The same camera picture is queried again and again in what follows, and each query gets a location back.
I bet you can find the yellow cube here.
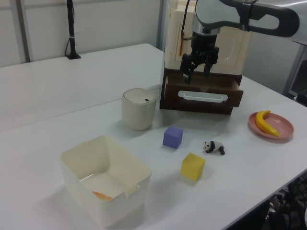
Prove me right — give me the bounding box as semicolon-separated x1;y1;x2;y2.
180;152;206;181

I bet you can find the black pole stand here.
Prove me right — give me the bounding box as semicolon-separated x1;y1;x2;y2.
65;0;82;60

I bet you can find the cream lidded trash can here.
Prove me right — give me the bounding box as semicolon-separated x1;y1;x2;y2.
121;88;157;131

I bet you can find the cream toy cabinet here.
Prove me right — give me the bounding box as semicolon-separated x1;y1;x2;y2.
164;0;254;76

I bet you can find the black cable bundle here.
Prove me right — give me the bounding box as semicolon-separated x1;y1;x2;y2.
263;171;307;230

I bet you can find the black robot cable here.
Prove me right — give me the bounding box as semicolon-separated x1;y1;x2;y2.
181;0;194;41

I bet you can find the dark brown wooden drawer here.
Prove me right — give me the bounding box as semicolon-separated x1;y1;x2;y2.
164;73;244;108

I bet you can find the pink plate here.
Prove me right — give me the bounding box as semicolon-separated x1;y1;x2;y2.
248;112;295;140

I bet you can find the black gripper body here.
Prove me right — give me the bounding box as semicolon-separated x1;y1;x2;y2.
189;32;219;63

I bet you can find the white drawer handle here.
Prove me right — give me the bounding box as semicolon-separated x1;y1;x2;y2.
177;90;228;103

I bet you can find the panda toy figure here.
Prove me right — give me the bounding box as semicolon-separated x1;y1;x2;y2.
202;140;226;156

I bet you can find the purple cube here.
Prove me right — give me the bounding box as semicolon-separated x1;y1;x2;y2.
162;125;184;150

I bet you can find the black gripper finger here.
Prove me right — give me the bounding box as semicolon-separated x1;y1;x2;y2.
180;54;196;84
203;47;219;77

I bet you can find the white plastic bin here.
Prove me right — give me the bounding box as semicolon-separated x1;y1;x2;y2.
59;135;152;228

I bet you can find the yellow banana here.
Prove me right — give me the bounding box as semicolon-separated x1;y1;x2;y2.
254;110;280;137

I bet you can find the grey metal post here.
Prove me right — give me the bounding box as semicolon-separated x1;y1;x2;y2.
282;44;304;96

